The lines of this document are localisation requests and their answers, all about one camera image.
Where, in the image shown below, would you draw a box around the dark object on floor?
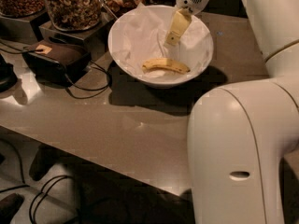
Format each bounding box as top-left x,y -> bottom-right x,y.
0,193 -> 24,224

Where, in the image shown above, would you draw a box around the black floor cable loop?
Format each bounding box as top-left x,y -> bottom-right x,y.
0,138 -> 85,224

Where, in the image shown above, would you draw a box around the black round object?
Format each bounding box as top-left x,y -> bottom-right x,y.
0,55 -> 18,92

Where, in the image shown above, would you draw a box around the dark brown box device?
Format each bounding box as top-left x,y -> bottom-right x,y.
22,40 -> 92,87

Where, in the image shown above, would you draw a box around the white bowl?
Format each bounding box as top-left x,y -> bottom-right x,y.
107,5 -> 216,90

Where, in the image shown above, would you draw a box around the dark metal jar stand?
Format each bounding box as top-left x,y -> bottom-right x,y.
0,9 -> 50,44

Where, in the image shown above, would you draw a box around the yellow banana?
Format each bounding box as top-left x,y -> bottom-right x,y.
142,58 -> 190,74

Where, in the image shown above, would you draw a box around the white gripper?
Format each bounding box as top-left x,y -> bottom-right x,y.
164,0 -> 209,46

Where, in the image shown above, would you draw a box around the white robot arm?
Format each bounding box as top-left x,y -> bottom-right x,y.
187,0 -> 299,224

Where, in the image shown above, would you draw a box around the black cable on table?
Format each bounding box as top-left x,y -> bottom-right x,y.
0,37 -> 113,100

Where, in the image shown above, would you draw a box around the white paper liner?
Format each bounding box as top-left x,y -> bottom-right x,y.
111,3 -> 210,79

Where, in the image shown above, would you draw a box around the glass jar of brown nuts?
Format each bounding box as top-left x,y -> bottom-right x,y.
0,0 -> 44,18

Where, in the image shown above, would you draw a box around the glass jar of mixed nuts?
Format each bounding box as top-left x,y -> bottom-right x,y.
44,0 -> 101,32

